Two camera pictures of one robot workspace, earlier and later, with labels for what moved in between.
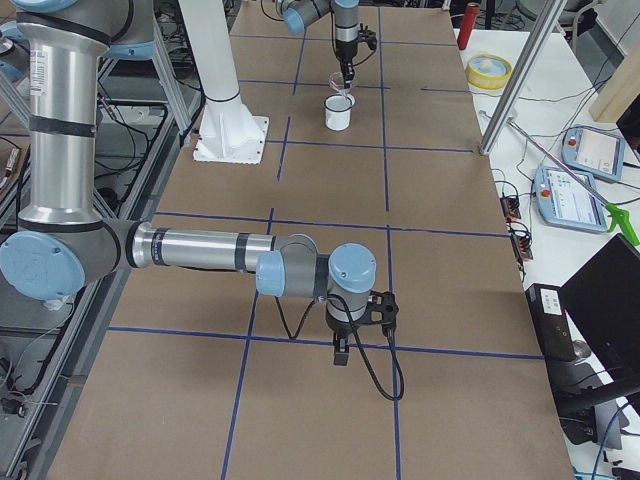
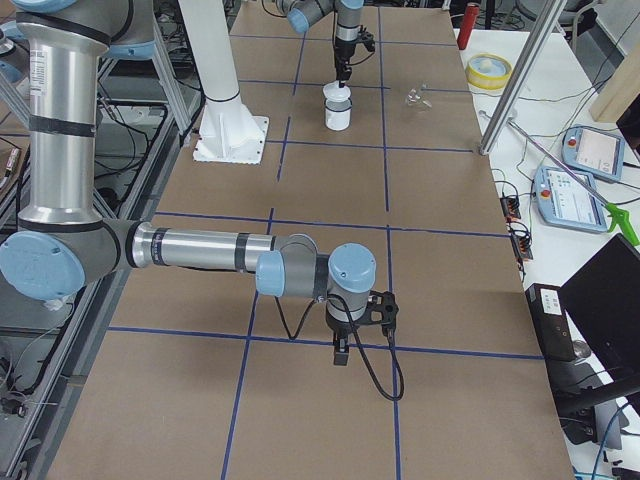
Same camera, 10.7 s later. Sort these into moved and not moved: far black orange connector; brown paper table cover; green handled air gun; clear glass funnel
Moved: clear glass funnel
Not moved: far black orange connector; brown paper table cover; green handled air gun
